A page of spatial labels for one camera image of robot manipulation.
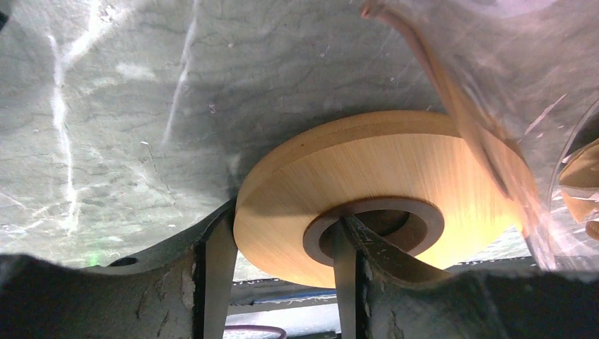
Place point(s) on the clear plastic filter bag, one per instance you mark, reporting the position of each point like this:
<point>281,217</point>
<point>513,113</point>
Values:
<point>520,79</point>

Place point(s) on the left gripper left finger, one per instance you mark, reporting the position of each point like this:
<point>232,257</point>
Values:
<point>177,288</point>

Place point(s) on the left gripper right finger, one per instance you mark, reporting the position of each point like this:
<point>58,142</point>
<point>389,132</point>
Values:
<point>383,292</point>

